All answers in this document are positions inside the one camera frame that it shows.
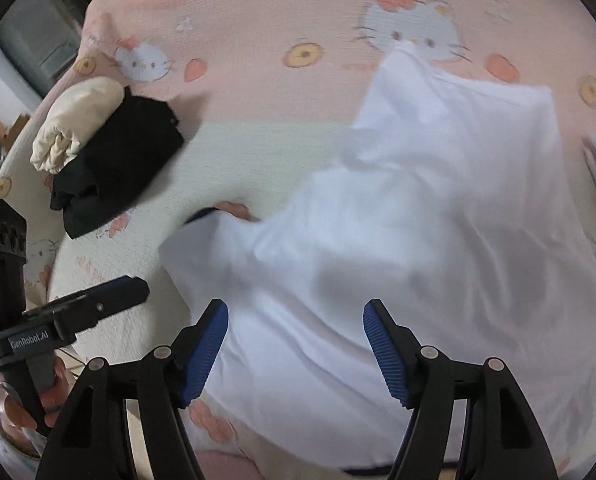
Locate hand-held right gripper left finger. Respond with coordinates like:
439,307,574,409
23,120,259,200
35,299,230,480

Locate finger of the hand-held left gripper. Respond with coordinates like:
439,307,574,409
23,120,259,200
99,275,142,292
22,280,151,335

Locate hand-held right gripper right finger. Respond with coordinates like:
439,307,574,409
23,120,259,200
362,299,559,480

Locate white navy trimmed t-shirt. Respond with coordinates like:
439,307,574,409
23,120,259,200
159,206,596,476

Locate white garment with strap loops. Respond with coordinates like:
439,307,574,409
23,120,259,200
328,40,569,241

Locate person's left hand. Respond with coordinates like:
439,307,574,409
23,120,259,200
3,359,71,429

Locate black cloth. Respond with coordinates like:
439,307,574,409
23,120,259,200
49,87,185,240

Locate pink soft cushion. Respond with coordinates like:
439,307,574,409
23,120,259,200
197,452,260,480

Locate cream cloth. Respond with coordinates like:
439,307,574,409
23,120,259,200
30,77,125,176

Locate grey furniture panel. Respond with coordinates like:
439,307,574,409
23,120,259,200
0,0,86,103

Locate pink and cream printed blanket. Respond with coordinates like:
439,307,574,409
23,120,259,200
0,0,596,480

